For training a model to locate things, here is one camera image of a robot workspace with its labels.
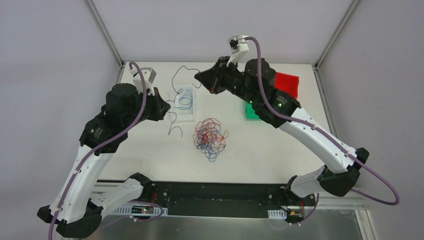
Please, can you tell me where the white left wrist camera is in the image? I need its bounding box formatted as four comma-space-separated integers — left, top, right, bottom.
128, 67, 157, 96

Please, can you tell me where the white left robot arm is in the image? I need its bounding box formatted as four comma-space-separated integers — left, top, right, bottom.
37, 83, 171, 239

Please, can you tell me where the red plastic bin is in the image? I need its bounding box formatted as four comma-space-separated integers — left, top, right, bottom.
274, 72, 300, 99

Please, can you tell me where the clear plastic bin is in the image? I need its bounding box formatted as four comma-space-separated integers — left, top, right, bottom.
169, 84, 197, 123

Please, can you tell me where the green plastic bin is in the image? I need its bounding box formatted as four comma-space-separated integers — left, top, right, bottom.
245, 103, 260, 121

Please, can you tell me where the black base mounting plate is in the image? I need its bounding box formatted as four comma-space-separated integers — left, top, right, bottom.
130, 173, 317, 219

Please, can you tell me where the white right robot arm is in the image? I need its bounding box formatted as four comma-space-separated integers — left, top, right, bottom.
194, 56, 369, 205

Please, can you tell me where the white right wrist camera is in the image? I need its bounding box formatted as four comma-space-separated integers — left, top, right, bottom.
226, 35, 249, 66

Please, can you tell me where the blue wire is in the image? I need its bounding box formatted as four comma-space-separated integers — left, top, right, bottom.
174, 88, 194, 111

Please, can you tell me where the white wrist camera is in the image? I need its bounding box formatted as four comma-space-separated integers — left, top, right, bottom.
128, 67, 157, 96
226, 35, 249, 66

